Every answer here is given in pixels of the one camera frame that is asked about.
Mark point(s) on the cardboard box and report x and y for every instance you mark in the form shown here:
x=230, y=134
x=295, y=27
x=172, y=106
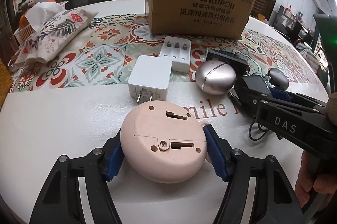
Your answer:
x=214, y=18

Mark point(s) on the white power adapter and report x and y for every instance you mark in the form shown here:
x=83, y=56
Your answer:
x=149, y=79

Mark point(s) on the white fruit basket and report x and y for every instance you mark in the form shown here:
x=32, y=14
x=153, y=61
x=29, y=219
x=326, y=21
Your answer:
x=22, y=34

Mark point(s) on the white battery charger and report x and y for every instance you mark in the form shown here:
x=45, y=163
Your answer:
x=179, y=51

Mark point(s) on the silver egg-shaped case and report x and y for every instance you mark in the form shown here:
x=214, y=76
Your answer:
x=214, y=77

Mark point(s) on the floral tissue pouch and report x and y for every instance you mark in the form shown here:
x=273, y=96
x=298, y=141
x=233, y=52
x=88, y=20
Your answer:
x=54, y=27

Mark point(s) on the patterned table runner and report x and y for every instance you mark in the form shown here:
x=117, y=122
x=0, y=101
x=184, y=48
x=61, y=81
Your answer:
x=106, y=51

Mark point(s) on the black walkie-talkie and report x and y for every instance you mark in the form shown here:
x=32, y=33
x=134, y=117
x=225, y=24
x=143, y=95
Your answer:
x=240, y=66

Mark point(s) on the black power adapter with cable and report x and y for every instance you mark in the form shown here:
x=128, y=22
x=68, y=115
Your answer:
x=250, y=90

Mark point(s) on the TV console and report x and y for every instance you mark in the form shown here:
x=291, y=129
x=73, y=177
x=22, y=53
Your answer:
x=286, y=23

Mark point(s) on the person's right hand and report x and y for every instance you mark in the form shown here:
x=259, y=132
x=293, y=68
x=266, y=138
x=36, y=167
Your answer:
x=324, y=184

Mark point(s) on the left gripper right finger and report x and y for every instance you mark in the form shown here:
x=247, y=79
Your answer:
x=274, y=200

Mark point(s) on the pink round device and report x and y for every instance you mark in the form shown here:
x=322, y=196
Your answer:
x=163, y=142

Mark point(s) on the dark grey earbud case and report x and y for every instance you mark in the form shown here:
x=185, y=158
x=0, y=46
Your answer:
x=278, y=79

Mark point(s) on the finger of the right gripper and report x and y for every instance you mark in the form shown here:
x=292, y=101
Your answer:
x=291, y=105
x=297, y=98

